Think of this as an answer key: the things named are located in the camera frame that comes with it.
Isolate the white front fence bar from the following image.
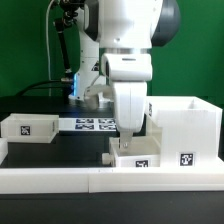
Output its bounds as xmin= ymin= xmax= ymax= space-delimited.
xmin=0 ymin=167 xmax=224 ymax=194

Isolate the white front drawer tray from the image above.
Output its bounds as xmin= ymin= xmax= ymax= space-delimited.
xmin=102 ymin=136 xmax=160 ymax=168

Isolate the white thin cable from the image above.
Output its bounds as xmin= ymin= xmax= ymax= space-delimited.
xmin=45 ymin=0 xmax=55 ymax=97

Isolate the white marker tag sheet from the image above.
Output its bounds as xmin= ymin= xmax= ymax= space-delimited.
xmin=59 ymin=118 xmax=116 ymax=131

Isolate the black cable bundle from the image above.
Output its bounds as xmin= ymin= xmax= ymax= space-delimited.
xmin=14 ymin=9 xmax=79 ymax=98

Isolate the white fence bar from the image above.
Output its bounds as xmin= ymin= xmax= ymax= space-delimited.
xmin=0 ymin=167 xmax=224 ymax=194
xmin=0 ymin=138 xmax=8 ymax=165

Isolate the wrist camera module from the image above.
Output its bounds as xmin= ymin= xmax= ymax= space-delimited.
xmin=84 ymin=84 xmax=113 ymax=110

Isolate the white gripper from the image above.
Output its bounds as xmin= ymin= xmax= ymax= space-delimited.
xmin=101 ymin=48 xmax=153 ymax=152

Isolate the white drawer tray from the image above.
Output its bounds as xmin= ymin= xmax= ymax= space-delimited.
xmin=102 ymin=136 xmax=160 ymax=168
xmin=0 ymin=113 xmax=59 ymax=143

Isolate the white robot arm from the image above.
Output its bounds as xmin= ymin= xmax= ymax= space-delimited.
xmin=59 ymin=0 xmax=180 ymax=149

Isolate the white left fence bar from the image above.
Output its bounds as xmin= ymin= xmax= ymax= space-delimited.
xmin=0 ymin=138 xmax=8 ymax=165

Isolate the white drawer cabinet box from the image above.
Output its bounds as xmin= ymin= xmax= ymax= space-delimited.
xmin=145 ymin=96 xmax=222 ymax=168

